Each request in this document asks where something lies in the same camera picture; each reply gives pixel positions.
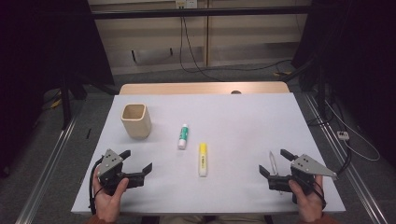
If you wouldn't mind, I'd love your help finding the yellow highlighter pen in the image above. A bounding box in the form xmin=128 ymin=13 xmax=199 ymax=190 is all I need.
xmin=198 ymin=142 xmax=208 ymax=178

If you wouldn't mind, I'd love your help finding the black horizontal bar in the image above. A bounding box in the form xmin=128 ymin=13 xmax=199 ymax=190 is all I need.
xmin=92 ymin=5 xmax=312 ymax=21

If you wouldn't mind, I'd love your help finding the person's left hand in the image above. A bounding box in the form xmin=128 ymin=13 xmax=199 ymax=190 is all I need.
xmin=92 ymin=176 xmax=131 ymax=223

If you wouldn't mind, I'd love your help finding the beige pen holder cup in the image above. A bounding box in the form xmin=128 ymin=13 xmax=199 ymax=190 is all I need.
xmin=120 ymin=103 xmax=153 ymax=140

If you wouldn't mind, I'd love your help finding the white floor cable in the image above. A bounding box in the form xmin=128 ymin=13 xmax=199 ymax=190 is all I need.
xmin=323 ymin=99 xmax=381 ymax=162

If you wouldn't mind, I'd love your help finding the white wall socket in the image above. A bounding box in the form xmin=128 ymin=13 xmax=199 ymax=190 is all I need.
xmin=175 ymin=0 xmax=199 ymax=9

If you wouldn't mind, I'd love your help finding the black wall cable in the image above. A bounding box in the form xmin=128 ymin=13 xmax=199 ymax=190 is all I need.
xmin=178 ymin=16 xmax=293 ymax=82

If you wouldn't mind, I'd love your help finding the person's right hand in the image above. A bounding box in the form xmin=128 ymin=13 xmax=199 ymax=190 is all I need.
xmin=288 ymin=175 xmax=327 ymax=223

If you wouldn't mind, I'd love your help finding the clear plastic pen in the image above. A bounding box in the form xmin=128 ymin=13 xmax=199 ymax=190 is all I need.
xmin=268 ymin=150 xmax=278 ymax=177

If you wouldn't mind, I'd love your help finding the black curtain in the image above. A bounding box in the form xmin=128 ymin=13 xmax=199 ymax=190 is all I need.
xmin=0 ymin=0 xmax=115 ymax=178
xmin=292 ymin=0 xmax=396 ymax=160

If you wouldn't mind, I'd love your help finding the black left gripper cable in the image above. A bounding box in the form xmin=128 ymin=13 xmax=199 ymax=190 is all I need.
xmin=89 ymin=158 xmax=106 ymax=217

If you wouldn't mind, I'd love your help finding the aluminium floor rail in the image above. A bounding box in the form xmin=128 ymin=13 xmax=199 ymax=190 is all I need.
xmin=15 ymin=115 xmax=78 ymax=224
xmin=303 ymin=92 xmax=389 ymax=224

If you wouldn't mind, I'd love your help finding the green and white glue stick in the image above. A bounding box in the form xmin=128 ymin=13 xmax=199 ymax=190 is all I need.
xmin=177 ymin=123 xmax=190 ymax=150

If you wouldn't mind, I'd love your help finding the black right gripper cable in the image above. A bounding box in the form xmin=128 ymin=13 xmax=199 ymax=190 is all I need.
xmin=306 ymin=176 xmax=327 ymax=209

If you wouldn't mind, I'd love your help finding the wooden table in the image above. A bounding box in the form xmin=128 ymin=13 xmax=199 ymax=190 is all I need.
xmin=119 ymin=81 xmax=290 ymax=96

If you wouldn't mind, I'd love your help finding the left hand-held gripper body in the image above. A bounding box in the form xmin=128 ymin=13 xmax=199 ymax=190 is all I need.
xmin=96 ymin=148 xmax=140 ymax=197

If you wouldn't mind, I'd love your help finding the black metal stand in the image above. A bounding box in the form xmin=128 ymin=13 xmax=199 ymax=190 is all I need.
xmin=59 ymin=71 xmax=120 ymax=130

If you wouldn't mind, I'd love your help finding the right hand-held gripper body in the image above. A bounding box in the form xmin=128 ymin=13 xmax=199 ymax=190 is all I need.
xmin=268 ymin=154 xmax=338 ymax=197

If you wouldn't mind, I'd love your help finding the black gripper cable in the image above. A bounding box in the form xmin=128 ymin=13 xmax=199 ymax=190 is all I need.
xmin=89 ymin=158 xmax=106 ymax=217
xmin=306 ymin=176 xmax=327 ymax=209

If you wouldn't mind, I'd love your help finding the black floor cable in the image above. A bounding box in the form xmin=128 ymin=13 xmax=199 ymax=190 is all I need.
xmin=306 ymin=102 xmax=353 ymax=176

